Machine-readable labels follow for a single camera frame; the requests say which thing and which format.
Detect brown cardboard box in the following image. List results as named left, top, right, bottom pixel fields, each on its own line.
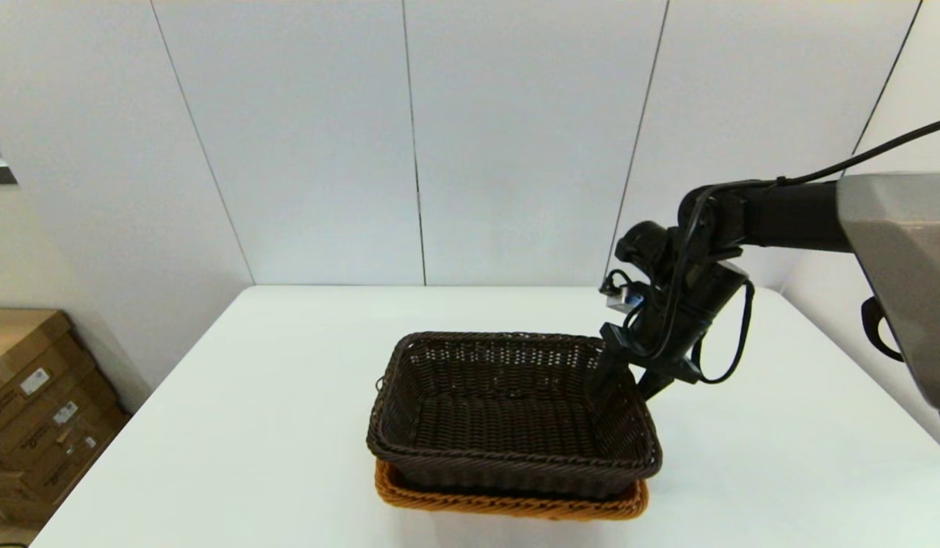
left=0, top=403, right=132, bottom=507
left=0, top=310, right=86, bottom=404
left=0, top=362, right=113, bottom=446
left=0, top=464, right=59, bottom=526

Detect silver right camera plug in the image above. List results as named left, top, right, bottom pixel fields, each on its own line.
left=601, top=283, right=644, bottom=313

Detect orange wicker basket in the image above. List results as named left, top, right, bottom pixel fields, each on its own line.
left=374, top=459, right=649, bottom=521

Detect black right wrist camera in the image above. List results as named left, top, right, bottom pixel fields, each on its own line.
left=614, top=221, right=680, bottom=286

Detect dark brown wicker basket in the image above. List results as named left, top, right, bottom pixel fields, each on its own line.
left=367, top=331, right=663, bottom=501

